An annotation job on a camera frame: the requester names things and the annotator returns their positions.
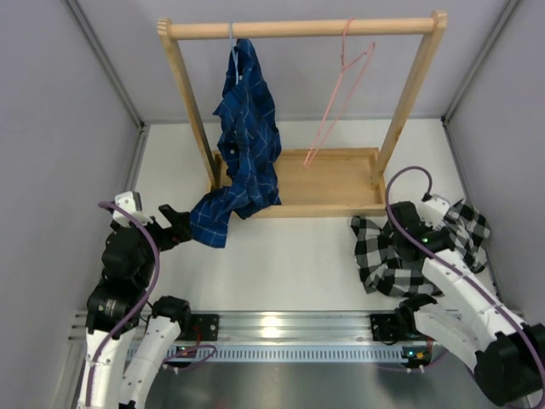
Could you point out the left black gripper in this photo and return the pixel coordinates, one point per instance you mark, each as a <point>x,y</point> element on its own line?
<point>161,230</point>

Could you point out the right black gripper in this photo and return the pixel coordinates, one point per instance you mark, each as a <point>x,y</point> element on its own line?
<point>405,219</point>

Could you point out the black white checkered shirt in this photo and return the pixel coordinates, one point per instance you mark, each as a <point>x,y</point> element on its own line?
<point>381,269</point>

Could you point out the blue plaid shirt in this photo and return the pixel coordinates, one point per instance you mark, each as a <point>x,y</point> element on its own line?
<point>249,146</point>

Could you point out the pink wire hanger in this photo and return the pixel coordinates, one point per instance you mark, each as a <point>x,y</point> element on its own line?
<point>327,123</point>

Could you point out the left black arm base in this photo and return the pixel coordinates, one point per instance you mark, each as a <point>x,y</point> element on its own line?
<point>203,328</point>

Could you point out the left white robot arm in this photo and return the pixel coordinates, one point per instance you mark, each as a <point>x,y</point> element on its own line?
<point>131,267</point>

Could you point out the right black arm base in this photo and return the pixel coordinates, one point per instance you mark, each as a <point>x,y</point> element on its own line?
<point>391,328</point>

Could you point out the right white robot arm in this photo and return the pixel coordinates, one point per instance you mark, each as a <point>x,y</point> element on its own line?
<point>503,353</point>

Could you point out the wooden clothes rack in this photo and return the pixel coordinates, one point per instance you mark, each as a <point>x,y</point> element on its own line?
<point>342,181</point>

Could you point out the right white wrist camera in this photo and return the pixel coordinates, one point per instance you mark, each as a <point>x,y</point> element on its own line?
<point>433,211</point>

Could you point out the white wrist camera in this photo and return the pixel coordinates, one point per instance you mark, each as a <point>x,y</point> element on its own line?
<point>130,201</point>
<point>433,211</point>

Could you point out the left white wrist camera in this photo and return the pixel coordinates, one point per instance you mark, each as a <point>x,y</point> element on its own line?
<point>130,201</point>

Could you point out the aluminium mounting rail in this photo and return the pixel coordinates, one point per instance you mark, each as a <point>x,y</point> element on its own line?
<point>292,327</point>

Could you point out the perforated cable duct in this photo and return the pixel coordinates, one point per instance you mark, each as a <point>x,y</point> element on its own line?
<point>294,353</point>

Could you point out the light blue wire hanger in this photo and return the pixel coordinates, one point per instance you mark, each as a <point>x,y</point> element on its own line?
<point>234,53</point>

